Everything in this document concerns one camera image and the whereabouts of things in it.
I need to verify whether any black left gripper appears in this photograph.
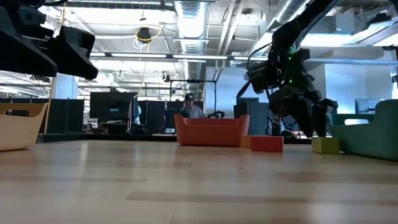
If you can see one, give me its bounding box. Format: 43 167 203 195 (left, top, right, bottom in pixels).
0 0 100 80

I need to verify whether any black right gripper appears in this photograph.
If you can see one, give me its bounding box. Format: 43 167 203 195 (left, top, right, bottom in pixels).
268 84 340 139

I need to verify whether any olive green block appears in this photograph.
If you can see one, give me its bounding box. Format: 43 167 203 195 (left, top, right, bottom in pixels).
311 136 341 155

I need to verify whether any salmon red block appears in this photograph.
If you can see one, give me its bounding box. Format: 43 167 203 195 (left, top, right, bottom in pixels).
250 135 285 153

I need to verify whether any green plastic bin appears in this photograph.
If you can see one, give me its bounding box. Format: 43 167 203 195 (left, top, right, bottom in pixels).
325 99 398 162

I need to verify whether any orange-yellow block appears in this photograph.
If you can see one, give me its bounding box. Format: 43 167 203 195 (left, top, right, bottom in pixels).
239 134 253 149

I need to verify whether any orange plastic bin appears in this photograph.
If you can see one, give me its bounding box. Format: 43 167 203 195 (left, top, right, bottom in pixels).
173 114 251 147

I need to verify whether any white building column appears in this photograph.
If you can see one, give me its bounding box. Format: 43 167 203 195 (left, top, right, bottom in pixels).
51 74 79 100

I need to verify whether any small dark monitor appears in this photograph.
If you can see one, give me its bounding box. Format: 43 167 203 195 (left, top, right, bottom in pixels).
355 98 379 114

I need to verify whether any large black monitor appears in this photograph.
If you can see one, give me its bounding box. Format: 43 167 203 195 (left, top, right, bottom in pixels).
89 91 138 124

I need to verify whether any cream plastic bin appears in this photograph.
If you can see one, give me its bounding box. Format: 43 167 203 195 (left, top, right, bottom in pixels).
0 102 49 152

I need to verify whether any long ceiling light strip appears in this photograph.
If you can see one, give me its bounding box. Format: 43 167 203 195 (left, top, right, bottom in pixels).
90 51 398 66

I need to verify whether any grey ceiling air unit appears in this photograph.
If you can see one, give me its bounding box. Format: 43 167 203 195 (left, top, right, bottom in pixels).
307 14 355 35

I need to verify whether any person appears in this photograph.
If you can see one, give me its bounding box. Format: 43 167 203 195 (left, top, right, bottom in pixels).
133 105 142 125
178 93 206 119

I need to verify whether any yellow hanging cord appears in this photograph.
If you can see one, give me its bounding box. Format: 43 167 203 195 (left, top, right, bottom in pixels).
43 2 67 134

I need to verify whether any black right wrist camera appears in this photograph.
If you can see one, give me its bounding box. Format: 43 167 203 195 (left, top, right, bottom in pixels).
247 60 280 94

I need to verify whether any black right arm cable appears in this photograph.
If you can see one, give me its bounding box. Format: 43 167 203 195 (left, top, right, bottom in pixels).
236 42 282 99

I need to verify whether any black table frame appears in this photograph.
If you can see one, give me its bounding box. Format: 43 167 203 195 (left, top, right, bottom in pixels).
35 133 178 143

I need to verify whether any slanted silver air duct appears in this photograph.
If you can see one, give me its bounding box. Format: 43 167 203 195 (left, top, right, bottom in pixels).
247 0 308 58

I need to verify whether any black ceiling cord reel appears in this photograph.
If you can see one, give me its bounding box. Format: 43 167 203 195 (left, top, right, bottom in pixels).
136 27 152 44

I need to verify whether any black metal frame stand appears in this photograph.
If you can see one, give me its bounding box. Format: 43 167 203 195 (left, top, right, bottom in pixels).
169 80 218 119

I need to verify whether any wide silver air duct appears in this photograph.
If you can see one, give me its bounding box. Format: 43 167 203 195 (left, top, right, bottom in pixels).
173 0 208 100

